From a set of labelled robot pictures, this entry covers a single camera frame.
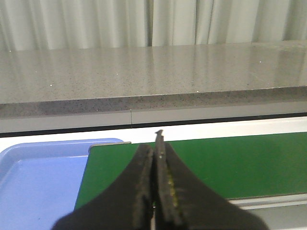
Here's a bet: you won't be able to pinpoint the grey stone counter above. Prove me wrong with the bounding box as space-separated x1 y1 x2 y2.
0 40 307 136

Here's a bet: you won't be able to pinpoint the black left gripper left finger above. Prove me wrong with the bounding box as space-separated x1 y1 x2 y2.
52 144 154 230

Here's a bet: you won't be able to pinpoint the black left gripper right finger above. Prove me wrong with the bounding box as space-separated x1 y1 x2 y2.
155 130 268 230

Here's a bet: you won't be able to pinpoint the white curtain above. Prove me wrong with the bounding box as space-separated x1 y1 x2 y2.
0 0 307 51

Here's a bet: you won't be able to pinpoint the blue plastic tray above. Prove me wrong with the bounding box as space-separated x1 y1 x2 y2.
0 138 121 230

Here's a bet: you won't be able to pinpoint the green conveyor belt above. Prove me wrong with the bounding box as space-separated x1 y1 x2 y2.
75 132 307 208

